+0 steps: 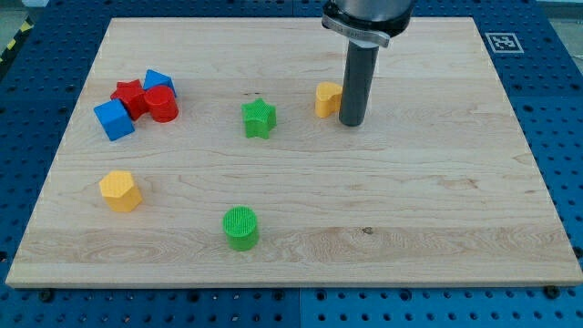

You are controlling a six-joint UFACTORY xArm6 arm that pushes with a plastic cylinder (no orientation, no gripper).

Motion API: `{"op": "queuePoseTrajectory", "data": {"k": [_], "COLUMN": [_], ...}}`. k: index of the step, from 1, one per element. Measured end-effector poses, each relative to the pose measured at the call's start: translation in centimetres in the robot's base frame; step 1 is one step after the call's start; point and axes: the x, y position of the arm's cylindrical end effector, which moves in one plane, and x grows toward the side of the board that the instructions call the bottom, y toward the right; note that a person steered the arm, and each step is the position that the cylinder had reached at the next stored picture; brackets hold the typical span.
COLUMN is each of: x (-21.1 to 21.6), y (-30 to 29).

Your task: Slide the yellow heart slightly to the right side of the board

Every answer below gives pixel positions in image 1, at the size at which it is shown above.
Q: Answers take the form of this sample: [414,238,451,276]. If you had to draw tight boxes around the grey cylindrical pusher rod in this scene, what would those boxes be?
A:
[339,41,379,127]

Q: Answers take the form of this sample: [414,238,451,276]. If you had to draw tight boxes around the yellow heart block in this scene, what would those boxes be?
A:
[314,82,343,118]

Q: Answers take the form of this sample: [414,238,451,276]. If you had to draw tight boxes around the wooden board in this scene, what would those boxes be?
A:
[6,17,582,289]

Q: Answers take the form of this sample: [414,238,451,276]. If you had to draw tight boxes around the green star block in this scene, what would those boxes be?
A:
[241,97,277,139]

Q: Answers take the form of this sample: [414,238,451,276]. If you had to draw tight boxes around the white fiducial marker tag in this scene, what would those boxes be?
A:
[486,32,524,54]

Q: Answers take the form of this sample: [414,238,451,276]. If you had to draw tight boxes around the red cylinder block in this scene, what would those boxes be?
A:
[144,86,179,123]

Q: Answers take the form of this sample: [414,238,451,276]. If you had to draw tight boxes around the green cylinder block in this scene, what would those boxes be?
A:
[222,206,259,251]

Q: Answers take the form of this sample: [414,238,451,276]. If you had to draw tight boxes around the blue triangle block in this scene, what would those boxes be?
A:
[143,69,178,97]

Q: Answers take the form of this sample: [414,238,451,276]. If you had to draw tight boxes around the red star block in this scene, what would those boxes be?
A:
[110,79,148,121]

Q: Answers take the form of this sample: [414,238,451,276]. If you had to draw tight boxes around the blue cube block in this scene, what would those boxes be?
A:
[94,98,135,141]

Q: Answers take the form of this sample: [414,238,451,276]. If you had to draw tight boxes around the yellow hexagon block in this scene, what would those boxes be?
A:
[98,170,143,212]

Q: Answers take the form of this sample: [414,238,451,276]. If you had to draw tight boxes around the yellow black hazard tape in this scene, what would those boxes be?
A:
[1,16,35,65]

